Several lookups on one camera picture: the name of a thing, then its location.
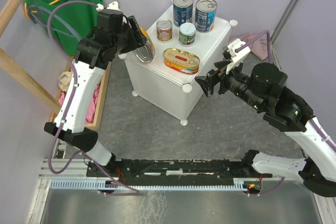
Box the tall blue label can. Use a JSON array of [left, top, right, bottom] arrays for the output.
[[172, 0, 194, 27]]

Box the small pink label can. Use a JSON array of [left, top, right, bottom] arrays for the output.
[[156, 19, 173, 42]]

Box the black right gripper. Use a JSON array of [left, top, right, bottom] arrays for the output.
[[195, 57, 266, 111]]

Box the white slotted cable duct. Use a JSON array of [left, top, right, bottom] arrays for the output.
[[50, 179, 247, 192]]

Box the white cube cabinet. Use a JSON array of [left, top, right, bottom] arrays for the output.
[[124, 17, 238, 125]]

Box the mauve crumpled cloth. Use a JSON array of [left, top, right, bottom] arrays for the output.
[[232, 34, 273, 61]]

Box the red oval sardine tin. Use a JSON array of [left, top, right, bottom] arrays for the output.
[[163, 48, 200, 75]]

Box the silver oval fish tin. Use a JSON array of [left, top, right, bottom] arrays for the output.
[[133, 26, 155, 63]]

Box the blue white label can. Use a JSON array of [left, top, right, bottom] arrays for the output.
[[195, 0, 217, 33]]

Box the white lid green jar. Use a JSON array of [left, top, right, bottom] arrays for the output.
[[178, 23, 196, 46]]

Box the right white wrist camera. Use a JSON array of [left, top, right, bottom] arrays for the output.
[[223, 38, 250, 74]]

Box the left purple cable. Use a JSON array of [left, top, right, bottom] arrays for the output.
[[46, 0, 141, 196]]

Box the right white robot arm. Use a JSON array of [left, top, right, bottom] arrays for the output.
[[195, 61, 335, 198]]

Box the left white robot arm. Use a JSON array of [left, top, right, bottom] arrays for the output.
[[44, 9, 146, 177]]

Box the wooden diagonal beam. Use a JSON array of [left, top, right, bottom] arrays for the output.
[[1, 48, 60, 113]]

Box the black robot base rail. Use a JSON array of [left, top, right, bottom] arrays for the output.
[[86, 158, 272, 185]]

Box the green tank top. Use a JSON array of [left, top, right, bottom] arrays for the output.
[[24, 0, 107, 56]]

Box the grey blue hanger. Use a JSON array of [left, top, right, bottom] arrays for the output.
[[16, 0, 84, 43]]

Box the pink crumpled cloth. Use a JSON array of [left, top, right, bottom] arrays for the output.
[[58, 84, 100, 124]]

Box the beige crumpled cloth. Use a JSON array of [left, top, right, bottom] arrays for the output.
[[58, 71, 72, 92]]

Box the wooden tray frame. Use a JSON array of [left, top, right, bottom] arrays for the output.
[[52, 58, 112, 133]]

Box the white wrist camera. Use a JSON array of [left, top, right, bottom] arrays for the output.
[[223, 38, 250, 74], [96, 1, 120, 12]]

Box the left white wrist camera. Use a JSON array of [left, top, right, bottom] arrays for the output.
[[96, 1, 120, 12]]

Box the wooden rack pole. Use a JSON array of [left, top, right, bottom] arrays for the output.
[[1, 0, 23, 36]]

